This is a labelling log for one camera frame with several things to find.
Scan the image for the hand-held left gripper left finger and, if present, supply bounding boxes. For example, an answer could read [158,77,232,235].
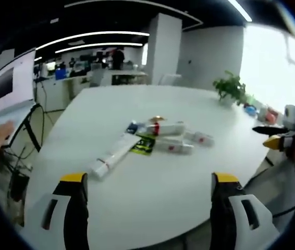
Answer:
[24,172,90,250]

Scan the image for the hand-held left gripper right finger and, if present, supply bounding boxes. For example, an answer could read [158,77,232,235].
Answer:
[209,171,281,250]

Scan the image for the short white skincare tube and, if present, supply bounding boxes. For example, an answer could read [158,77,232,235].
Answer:
[183,131,215,147]

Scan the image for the long white skincare tube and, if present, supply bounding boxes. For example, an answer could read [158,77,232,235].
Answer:
[89,135,141,181]

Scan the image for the white skincare tube red mark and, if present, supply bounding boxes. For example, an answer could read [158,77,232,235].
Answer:
[156,141,195,156]

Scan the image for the white skincare bottle red band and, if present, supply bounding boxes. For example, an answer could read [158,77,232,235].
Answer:
[146,121,186,136]

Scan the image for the green black skincare packet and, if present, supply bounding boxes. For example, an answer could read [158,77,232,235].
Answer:
[131,133,156,156]

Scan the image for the blue white skincare bottle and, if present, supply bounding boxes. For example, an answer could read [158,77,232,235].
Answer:
[126,120,149,135]

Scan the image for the pink white object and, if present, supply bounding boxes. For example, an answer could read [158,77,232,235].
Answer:
[257,105,279,123]

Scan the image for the blue small object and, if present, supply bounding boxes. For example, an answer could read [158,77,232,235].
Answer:
[243,104,257,118]

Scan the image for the green potted plant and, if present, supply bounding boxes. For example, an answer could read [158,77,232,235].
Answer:
[212,69,254,107]

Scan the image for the black laptop stand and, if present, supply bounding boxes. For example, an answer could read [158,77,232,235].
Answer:
[8,103,45,154]

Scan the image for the blue box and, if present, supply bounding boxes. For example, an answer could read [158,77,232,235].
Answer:
[54,68,67,80]

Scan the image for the open laptop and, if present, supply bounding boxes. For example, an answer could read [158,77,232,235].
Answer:
[0,49,37,146]

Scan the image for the long ceiling light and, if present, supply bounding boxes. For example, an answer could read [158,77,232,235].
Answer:
[35,31,150,51]

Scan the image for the black cable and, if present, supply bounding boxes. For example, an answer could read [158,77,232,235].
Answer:
[272,200,295,218]

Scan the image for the black floor cables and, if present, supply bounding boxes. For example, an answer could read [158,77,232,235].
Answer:
[0,145,33,204]

